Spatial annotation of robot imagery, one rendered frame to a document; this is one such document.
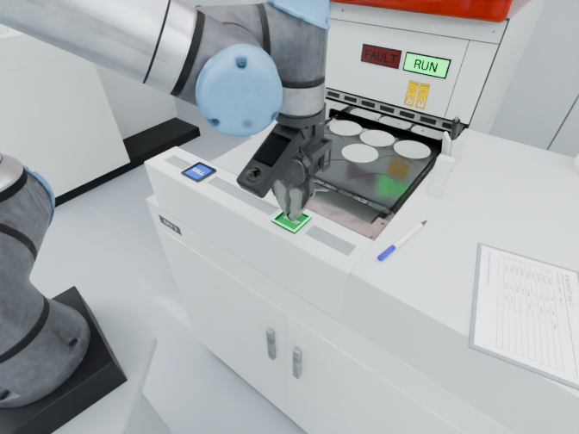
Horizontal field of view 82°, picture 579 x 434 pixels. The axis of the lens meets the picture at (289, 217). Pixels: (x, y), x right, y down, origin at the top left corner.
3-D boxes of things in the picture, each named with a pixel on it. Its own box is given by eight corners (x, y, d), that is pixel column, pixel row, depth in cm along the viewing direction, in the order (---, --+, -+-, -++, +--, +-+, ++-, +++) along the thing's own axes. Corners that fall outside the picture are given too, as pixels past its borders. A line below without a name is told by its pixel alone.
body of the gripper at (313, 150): (331, 170, 59) (338, 103, 51) (302, 194, 54) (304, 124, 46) (296, 157, 62) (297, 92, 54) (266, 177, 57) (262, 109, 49)
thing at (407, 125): (324, 123, 118) (326, 96, 112) (450, 164, 98) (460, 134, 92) (321, 125, 117) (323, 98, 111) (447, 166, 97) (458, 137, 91)
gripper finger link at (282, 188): (306, 207, 66) (308, 167, 59) (288, 223, 62) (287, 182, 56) (293, 201, 67) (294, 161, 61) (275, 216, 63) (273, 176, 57)
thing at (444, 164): (432, 179, 72) (452, 121, 63) (451, 186, 70) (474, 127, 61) (421, 193, 68) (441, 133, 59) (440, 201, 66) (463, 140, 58)
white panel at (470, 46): (252, 103, 138) (243, -14, 112) (452, 170, 101) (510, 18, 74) (246, 105, 136) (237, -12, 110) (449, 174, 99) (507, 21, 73)
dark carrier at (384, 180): (338, 116, 111) (338, 114, 111) (441, 148, 96) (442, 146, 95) (272, 160, 91) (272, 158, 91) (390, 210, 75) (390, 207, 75)
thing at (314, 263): (186, 189, 93) (175, 145, 84) (364, 288, 68) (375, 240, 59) (158, 207, 88) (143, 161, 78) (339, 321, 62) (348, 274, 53)
